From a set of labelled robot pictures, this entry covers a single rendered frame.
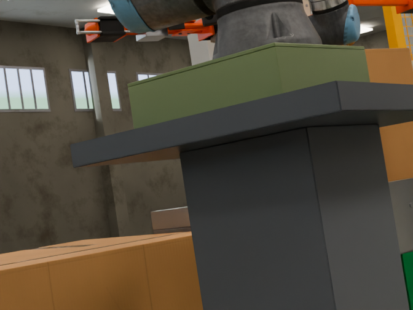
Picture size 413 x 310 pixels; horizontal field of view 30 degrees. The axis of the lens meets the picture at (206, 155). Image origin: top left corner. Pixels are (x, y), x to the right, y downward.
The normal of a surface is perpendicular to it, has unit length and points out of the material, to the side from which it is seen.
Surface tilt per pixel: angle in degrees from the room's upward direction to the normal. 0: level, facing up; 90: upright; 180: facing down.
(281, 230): 90
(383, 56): 90
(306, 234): 90
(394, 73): 90
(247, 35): 73
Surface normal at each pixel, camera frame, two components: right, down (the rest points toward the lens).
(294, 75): 0.78, -0.15
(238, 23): -0.54, -0.26
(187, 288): 0.50, -0.12
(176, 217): -0.85, 0.11
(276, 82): -0.61, 0.05
